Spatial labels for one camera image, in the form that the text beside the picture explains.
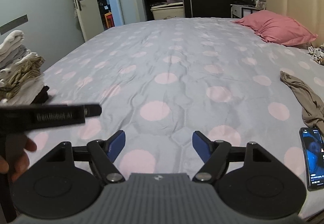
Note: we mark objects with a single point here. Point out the person left hand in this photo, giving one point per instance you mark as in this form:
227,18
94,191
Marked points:
20,162

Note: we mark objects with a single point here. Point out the beige padded headboard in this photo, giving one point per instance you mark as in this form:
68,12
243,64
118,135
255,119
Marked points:
309,13

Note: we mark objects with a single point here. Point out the polka dot bed sheet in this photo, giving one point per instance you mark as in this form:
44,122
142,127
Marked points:
160,81

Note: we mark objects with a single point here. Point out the white bedside table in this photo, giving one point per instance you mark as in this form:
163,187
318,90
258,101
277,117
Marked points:
242,8

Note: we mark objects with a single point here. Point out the taupe thin garment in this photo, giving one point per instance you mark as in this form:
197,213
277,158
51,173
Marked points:
312,104

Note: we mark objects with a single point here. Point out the cream storage box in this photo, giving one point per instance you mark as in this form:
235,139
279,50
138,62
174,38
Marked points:
166,11

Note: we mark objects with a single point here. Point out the grey wall plate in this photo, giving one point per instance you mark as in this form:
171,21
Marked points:
13,24

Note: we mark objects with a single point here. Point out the striped olive shirt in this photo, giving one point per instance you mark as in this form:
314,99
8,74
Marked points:
18,74

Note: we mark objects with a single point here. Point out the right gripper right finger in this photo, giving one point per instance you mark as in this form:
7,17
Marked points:
214,155

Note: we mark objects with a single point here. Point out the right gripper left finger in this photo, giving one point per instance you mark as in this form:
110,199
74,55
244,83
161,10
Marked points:
103,154

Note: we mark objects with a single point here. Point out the patterned black white cloth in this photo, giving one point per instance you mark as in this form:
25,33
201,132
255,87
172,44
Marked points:
317,54

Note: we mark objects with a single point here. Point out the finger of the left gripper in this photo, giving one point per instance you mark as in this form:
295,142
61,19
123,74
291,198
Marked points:
92,110

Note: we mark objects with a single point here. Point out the folded white clothes stack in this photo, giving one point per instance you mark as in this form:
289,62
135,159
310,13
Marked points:
12,50

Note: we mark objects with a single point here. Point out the smartphone with lit screen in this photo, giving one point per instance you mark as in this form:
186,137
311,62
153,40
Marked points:
312,144

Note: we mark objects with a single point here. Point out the pink pillow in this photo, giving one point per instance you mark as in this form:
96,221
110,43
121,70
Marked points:
275,28

